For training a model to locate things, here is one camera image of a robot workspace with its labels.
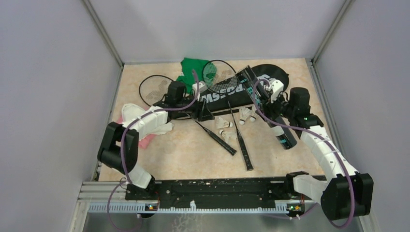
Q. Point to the shuttlecock near bag left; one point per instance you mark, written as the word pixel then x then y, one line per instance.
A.
pixel 245 113

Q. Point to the black shuttlecock tube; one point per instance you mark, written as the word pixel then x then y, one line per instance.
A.
pixel 247 76

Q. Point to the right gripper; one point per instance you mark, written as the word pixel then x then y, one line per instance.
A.
pixel 266 105

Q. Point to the white towel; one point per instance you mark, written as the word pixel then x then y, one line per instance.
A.
pixel 131 111

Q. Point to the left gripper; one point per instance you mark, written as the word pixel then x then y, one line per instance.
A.
pixel 200 112

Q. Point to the badminton racket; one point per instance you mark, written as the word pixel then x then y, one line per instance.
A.
pixel 163 91
pixel 224 83

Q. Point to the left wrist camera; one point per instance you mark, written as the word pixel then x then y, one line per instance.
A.
pixel 199 87

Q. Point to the shuttlecock bag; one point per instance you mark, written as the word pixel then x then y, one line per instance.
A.
pixel 245 113
pixel 253 114

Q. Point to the green cloth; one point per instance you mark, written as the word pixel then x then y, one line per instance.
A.
pixel 205 70

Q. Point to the lower centre shuttlecock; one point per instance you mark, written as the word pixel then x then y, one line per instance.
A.
pixel 228 136

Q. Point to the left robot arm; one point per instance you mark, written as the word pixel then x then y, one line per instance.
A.
pixel 119 146

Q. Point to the pink cloth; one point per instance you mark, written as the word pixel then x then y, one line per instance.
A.
pixel 143 143

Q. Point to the left badminton racket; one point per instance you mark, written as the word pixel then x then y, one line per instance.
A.
pixel 163 91

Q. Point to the shuttlecock near bag right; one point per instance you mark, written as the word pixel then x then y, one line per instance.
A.
pixel 253 114

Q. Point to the black racket bag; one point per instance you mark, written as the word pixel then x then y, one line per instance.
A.
pixel 214 103

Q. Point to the right badminton racket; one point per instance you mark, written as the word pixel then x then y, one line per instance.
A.
pixel 224 83

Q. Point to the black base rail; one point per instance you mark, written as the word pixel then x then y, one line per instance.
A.
pixel 227 195

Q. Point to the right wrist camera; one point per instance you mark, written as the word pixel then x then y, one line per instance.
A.
pixel 275 88

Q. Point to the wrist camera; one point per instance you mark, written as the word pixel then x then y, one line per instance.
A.
pixel 275 88
pixel 199 87

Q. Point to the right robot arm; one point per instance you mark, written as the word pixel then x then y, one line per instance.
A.
pixel 346 192

